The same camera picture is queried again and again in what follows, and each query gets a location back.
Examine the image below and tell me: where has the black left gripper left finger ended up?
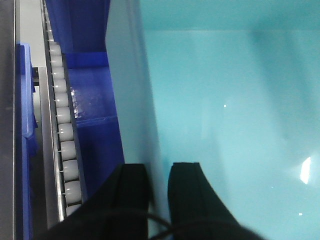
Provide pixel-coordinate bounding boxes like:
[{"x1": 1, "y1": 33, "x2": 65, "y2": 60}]
[{"x1": 38, "y1": 164, "x2": 151, "y2": 240}]

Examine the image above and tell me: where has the dark blue bin lower right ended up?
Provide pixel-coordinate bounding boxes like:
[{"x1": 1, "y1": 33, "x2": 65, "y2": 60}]
[{"x1": 46, "y1": 0, "x2": 124, "y2": 196}]

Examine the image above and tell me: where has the light cyan plastic bin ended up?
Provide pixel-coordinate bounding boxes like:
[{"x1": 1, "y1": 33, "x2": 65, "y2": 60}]
[{"x1": 105, "y1": 0, "x2": 320, "y2": 240}]

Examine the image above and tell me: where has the white roller track right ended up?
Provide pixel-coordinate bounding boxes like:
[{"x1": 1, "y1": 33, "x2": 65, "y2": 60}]
[{"x1": 40, "y1": 0, "x2": 88, "y2": 227}]

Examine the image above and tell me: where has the blue bin below shelf right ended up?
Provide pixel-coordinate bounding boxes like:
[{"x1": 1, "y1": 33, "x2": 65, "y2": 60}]
[{"x1": 16, "y1": 43, "x2": 38, "y2": 240}]

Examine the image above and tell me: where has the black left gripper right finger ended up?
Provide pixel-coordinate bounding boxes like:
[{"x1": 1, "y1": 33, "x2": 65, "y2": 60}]
[{"x1": 168, "y1": 162, "x2": 261, "y2": 240}]

